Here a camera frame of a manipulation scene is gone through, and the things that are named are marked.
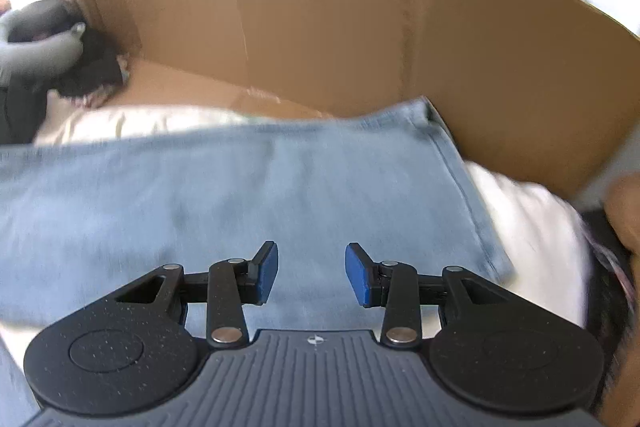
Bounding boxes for light blue denim shorts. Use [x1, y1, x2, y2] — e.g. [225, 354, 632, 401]
[1, 98, 513, 331]

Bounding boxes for cream bear print bedsheet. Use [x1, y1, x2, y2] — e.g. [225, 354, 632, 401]
[0, 103, 591, 358]

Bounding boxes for folded brown garment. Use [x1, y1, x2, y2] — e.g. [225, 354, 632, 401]
[600, 172, 639, 426]

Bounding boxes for brown cardboard sheet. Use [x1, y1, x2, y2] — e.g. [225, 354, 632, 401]
[72, 0, 639, 197]

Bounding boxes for black garment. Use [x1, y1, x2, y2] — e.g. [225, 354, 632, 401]
[1, 29, 127, 145]

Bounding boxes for grey neck pillow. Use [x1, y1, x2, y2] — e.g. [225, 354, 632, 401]
[1, 0, 86, 87]

